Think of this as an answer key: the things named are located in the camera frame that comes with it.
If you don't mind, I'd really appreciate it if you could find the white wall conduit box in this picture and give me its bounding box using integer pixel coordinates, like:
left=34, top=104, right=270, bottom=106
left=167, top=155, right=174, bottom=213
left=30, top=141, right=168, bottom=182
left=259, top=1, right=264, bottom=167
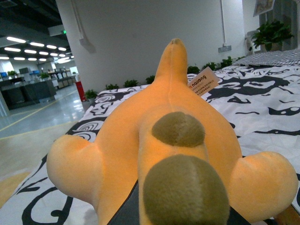
left=79, top=37, right=96, bottom=53

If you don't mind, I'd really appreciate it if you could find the hanging picture card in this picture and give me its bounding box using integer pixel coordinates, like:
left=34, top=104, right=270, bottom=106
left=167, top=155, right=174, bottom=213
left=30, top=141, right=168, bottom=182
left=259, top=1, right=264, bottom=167
left=253, top=0, right=275, bottom=17

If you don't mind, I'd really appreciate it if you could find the small potted plant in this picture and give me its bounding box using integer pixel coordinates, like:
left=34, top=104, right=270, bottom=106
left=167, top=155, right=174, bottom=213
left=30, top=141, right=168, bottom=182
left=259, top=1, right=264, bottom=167
left=105, top=84, right=120, bottom=90
left=85, top=89, right=98, bottom=104

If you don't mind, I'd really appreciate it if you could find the paper hang tag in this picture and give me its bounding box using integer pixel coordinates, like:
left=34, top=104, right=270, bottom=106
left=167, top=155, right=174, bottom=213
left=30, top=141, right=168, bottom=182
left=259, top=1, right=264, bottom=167
left=187, top=67, right=220, bottom=96

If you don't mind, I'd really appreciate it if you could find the dark reception counter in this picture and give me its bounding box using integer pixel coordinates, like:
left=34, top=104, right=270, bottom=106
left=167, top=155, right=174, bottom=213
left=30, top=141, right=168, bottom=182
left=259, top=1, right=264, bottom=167
left=0, top=80, right=56, bottom=110

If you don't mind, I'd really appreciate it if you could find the small potted plant right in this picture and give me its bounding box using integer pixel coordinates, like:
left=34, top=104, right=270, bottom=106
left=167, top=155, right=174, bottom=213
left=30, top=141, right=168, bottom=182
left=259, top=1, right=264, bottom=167
left=105, top=84, right=120, bottom=90

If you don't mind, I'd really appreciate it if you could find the grey wall socket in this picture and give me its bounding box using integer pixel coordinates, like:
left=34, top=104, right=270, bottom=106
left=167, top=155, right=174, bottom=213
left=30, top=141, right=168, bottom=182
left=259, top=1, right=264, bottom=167
left=218, top=45, right=232, bottom=53

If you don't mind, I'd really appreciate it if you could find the large green potted plant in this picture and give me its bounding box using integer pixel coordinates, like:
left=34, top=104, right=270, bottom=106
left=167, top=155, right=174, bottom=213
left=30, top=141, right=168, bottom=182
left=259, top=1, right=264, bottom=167
left=249, top=21, right=294, bottom=52

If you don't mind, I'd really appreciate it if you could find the small potted plant left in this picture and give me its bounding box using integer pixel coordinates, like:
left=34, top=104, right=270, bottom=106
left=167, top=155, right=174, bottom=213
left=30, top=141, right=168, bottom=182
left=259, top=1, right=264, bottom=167
left=85, top=89, right=98, bottom=104

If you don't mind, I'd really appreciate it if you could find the orange plush dinosaur toy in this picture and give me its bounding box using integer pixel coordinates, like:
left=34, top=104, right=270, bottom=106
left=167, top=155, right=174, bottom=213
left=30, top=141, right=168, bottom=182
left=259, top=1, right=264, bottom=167
left=46, top=38, right=298, bottom=225

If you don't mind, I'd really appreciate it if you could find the red fire extinguisher cabinet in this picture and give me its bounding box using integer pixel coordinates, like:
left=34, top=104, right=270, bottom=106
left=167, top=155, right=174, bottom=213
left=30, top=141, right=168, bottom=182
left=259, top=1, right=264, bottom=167
left=75, top=81, right=86, bottom=102

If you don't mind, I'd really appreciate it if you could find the checkered pillow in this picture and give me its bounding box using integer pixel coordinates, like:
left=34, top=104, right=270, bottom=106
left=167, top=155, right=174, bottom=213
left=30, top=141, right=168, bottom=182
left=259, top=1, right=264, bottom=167
left=232, top=49, right=300, bottom=66

